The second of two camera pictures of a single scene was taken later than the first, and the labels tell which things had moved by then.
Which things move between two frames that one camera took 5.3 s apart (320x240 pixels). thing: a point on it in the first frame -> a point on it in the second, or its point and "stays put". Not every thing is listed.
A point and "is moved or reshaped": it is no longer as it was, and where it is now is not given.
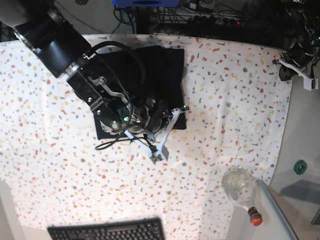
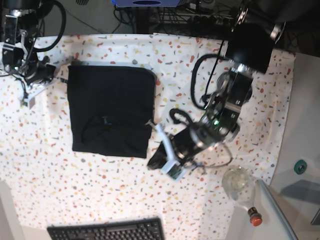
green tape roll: (300, 167) stays put
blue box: (145, 3) stays put
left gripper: (152, 121) -> (41, 72)
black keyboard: (144, 229) stays put
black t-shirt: (152, 74) is moved or reshaped
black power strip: (213, 20) stays put
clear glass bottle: (239, 182) stays put
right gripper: (288, 67) -> (175, 150)
